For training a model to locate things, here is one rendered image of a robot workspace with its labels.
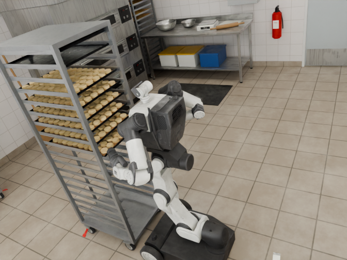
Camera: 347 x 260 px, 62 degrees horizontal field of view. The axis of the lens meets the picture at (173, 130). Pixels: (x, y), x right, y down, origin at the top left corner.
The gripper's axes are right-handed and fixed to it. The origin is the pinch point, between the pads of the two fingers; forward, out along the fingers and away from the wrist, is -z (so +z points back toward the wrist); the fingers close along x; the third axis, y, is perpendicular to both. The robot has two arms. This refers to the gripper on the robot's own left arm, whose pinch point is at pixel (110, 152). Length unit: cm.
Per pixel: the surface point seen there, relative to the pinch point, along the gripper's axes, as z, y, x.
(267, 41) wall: -203, -352, -60
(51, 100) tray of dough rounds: -33, 19, 37
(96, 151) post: -0.2, 8.1, 5.9
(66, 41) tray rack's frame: -5, 0, 76
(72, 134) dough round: -27.8, 16.4, 10.4
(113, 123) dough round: -18.2, -11.9, 10.4
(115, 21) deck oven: -268, -115, 32
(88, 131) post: -0.2, 8.0, 21.9
